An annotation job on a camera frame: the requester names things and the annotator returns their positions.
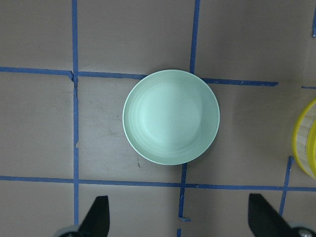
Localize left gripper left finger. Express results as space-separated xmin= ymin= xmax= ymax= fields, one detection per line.
xmin=78 ymin=196 xmax=110 ymax=237

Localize green plate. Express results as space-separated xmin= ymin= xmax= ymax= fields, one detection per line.
xmin=122 ymin=70 xmax=220 ymax=165

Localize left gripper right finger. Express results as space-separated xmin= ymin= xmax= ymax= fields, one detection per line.
xmin=248 ymin=194 xmax=295 ymax=237

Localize yellow steamer layer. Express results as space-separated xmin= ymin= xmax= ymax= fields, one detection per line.
xmin=292 ymin=99 xmax=316 ymax=178
xmin=306 ymin=120 xmax=316 ymax=179

